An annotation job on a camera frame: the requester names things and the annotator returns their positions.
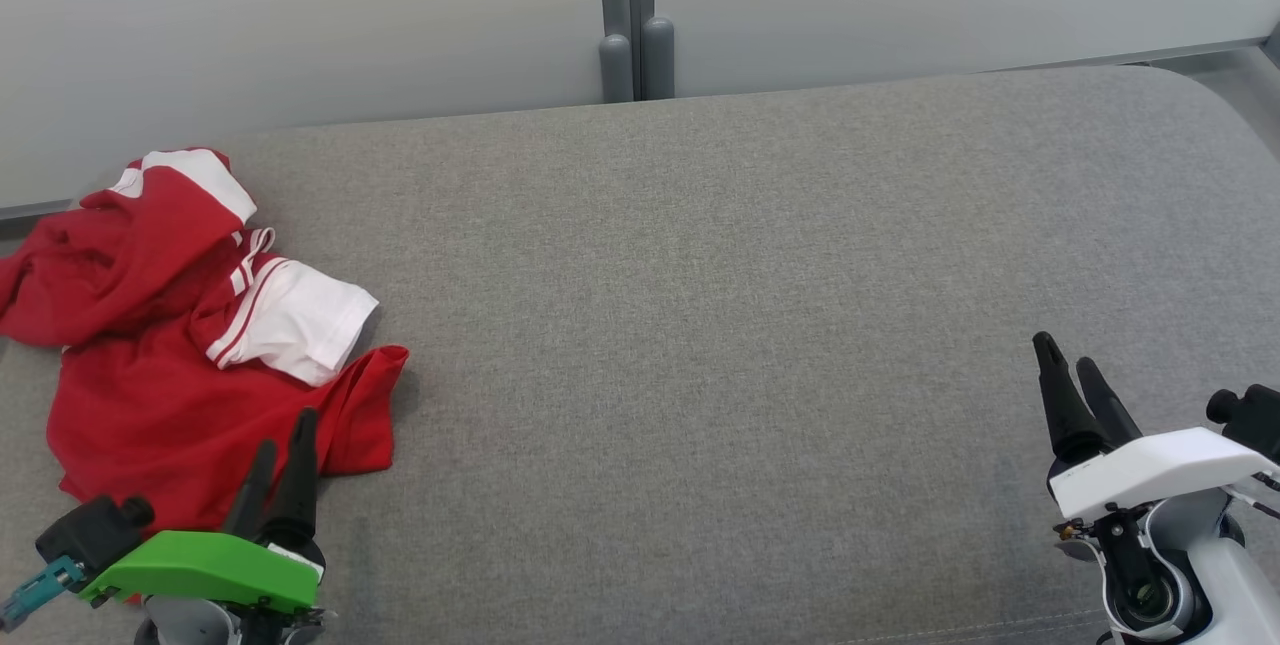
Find grey partition post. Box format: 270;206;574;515
597;0;636;104
628;0;676;102

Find teal left camera connector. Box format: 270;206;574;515
0;555;87;632

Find grey partition base rail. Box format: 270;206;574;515
975;35;1280;76

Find red shorts with white waistband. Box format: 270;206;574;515
45;335;411;538

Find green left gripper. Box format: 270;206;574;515
78;408;331;631

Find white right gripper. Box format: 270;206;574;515
1033;332;1280;526

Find red t-shirt with white sleeves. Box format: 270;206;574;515
0;147;381;388

